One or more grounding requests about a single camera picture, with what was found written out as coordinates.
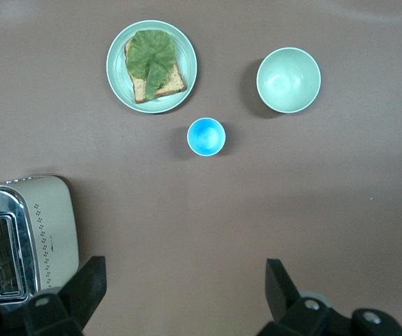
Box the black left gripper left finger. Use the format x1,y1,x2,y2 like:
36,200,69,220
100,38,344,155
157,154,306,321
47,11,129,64
24,255,107,336

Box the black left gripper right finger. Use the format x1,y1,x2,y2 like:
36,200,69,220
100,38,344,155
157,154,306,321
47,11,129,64
256,258,354,336

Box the blue plastic cup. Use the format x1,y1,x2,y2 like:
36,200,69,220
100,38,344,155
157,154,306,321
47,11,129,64
186,117,227,158

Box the beige and chrome toaster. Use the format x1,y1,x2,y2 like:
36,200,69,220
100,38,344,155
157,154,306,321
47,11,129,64
0,167,81,304

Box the pale green bowl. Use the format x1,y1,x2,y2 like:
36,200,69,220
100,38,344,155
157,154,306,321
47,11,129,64
256,47,322,114

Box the brown toast slice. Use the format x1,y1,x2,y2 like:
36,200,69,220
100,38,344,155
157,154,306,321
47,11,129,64
123,34,188,104

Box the green lettuce leaf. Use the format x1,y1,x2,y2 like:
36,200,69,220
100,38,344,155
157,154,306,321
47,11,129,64
126,29,176,101

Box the pale green round plate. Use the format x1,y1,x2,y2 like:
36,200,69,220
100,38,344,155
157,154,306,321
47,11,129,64
106,20,198,115

